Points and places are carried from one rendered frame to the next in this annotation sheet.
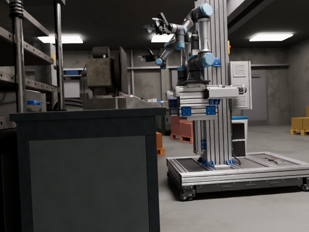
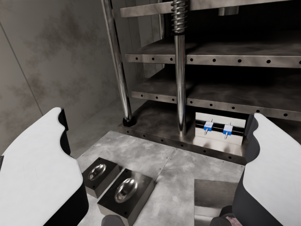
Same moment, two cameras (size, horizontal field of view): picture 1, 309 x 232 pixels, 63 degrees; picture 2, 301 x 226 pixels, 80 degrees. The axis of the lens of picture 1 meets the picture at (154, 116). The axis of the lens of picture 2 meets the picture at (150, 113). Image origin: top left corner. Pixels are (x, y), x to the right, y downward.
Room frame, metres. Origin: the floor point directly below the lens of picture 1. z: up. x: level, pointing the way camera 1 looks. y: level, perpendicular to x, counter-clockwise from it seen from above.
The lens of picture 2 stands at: (1.99, -0.07, 1.51)
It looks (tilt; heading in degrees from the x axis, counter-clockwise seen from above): 29 degrees down; 125
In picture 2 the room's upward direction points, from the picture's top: 7 degrees counter-clockwise
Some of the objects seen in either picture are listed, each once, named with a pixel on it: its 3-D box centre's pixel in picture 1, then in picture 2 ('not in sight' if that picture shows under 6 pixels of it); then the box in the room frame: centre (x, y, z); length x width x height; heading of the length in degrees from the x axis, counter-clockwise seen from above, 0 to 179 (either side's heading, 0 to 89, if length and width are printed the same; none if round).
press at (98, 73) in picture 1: (105, 95); not in sight; (5.91, 1.13, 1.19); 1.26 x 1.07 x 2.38; 5
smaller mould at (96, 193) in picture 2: (101, 104); (98, 176); (1.38, 0.29, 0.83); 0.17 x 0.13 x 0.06; 93
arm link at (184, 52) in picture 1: (184, 55); not in sight; (2.96, -0.38, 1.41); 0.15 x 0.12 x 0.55; 160
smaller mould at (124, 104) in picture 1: (111, 104); (127, 195); (1.58, 0.27, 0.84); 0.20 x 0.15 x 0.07; 93
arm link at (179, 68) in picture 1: (182, 72); not in sight; (2.84, -0.34, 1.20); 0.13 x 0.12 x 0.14; 160
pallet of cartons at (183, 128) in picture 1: (194, 124); not in sight; (6.50, -1.02, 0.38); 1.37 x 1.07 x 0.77; 9
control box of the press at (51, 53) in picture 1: (50, 119); not in sight; (2.56, 1.04, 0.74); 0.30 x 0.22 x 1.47; 3
